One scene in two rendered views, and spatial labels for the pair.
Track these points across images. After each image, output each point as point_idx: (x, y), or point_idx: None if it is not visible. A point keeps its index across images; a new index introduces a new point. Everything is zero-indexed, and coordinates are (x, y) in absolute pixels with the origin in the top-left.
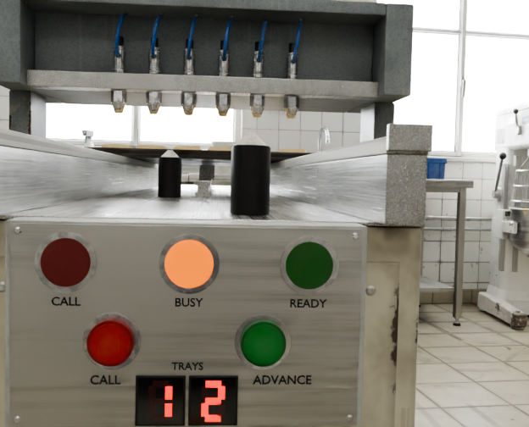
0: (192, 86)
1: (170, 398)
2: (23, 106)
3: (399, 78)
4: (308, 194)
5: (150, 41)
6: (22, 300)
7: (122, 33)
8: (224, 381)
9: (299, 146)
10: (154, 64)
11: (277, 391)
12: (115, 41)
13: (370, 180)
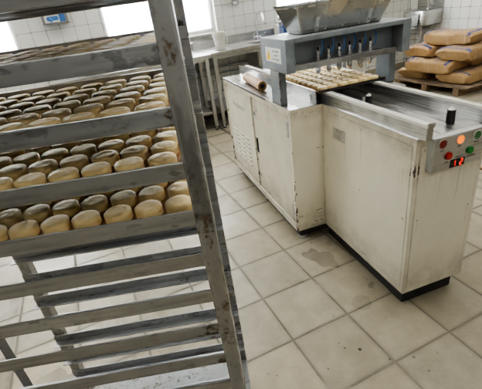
0: (343, 60)
1: (455, 162)
2: (283, 76)
3: (406, 45)
4: (419, 103)
5: (324, 45)
6: (436, 152)
7: (315, 44)
8: (463, 157)
9: (245, 23)
10: (330, 55)
11: (470, 157)
12: (321, 51)
13: (480, 114)
